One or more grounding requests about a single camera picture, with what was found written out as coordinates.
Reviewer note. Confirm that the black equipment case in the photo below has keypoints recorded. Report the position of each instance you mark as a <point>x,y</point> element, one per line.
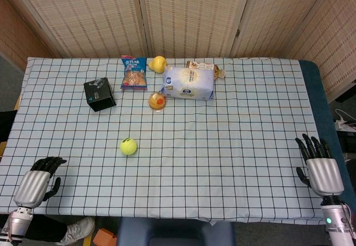
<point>349,144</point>

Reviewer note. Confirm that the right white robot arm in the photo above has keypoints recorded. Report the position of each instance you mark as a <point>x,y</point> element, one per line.
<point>338,225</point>

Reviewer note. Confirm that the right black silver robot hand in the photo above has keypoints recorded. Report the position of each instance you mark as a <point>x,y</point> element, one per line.
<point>324,173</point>

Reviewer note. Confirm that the blue bread snack bag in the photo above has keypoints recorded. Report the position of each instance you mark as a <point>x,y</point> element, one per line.
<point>135,74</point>

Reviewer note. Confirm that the yellow tennis ball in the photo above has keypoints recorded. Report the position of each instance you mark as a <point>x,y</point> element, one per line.
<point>128,147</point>

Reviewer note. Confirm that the beige woven folding screen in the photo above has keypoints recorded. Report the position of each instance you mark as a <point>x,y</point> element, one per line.
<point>83,15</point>

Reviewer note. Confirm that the orange floor object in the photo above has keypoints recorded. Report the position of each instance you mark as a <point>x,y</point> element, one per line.
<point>104,237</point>

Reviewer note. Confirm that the brown snack package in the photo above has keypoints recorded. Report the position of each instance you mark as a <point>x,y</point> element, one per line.
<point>200,64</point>

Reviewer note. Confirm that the yellow pear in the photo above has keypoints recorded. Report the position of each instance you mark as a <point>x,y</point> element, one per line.
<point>157,63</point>

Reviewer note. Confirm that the black flat object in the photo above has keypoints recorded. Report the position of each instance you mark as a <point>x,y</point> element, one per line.
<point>7,126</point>

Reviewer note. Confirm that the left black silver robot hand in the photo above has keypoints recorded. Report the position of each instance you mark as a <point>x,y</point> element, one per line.
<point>32,184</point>

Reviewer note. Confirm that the small black box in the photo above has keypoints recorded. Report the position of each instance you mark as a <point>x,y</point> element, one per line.
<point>100,95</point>

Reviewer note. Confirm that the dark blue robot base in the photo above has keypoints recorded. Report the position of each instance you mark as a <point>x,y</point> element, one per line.
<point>175,232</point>

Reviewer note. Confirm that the black trouser leg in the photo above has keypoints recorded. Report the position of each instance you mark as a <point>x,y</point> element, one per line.
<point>47,229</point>

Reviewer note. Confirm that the orange fruit jelly cup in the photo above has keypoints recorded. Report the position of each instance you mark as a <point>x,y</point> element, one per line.
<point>157,101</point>

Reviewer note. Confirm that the white sneaker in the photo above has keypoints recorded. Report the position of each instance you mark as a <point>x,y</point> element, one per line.
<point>79,229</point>

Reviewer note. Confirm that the light blue checked tablecloth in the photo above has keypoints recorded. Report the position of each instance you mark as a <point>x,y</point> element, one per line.
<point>222,145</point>

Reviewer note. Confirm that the pale blue tissue pack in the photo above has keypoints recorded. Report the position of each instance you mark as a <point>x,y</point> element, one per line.
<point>189,83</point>

